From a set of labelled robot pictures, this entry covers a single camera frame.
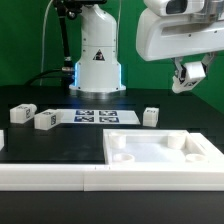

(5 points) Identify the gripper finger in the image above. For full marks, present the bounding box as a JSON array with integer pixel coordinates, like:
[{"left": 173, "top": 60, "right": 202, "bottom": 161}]
[
  {"left": 172, "top": 57, "right": 186, "bottom": 80},
  {"left": 201, "top": 52, "right": 216, "bottom": 73}
]

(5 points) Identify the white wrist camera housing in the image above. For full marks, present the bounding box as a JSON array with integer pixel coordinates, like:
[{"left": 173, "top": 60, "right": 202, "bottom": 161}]
[{"left": 143, "top": 0, "right": 224, "bottom": 18}]

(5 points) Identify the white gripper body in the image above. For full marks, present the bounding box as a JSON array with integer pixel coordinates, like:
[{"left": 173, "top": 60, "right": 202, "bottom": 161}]
[{"left": 136, "top": 9, "right": 224, "bottom": 61}]

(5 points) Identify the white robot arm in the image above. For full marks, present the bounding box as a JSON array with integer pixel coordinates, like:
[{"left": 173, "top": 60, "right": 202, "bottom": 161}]
[{"left": 70, "top": 0, "right": 224, "bottom": 97}]

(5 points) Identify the black cable bundle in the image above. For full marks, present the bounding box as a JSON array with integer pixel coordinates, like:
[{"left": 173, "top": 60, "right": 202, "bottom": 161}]
[{"left": 23, "top": 67, "right": 74, "bottom": 87}]

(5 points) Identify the white sheet with AprilTags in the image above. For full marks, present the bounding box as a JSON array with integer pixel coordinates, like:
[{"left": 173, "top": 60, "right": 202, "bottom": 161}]
[{"left": 60, "top": 109, "right": 140, "bottom": 125}]

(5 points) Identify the white cable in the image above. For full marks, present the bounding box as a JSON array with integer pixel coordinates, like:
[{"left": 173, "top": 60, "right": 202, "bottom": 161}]
[{"left": 39, "top": 0, "right": 55, "bottom": 87}]

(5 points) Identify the white U-shaped obstacle fence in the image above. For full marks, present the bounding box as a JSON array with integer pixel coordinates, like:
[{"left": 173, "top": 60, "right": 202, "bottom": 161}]
[{"left": 0, "top": 129, "right": 224, "bottom": 192}]

